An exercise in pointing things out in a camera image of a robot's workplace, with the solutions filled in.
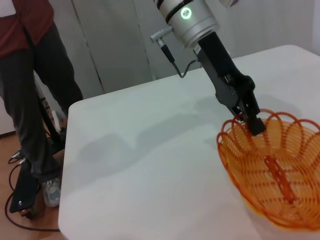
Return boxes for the left wrist cable with connector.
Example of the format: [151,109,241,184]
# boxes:
[149,26,202,79]

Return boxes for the black flat base plate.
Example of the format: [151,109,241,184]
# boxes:
[6,162,40,219]

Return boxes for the silver plug with cable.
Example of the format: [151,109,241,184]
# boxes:
[8,148,25,166]
[9,156,29,192]

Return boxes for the person in red shirt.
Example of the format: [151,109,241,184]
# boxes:
[0,0,85,186]

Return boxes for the long black floor cable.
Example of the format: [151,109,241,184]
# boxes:
[4,192,61,233]

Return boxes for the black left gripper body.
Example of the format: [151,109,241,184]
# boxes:
[194,31,256,109]

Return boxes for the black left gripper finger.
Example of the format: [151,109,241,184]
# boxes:
[230,100,248,124]
[240,90,267,137]

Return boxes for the grey white sneaker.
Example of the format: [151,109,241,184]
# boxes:
[41,176,62,208]

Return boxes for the orange yellow wire basket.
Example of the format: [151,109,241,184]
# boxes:
[216,108,320,231]

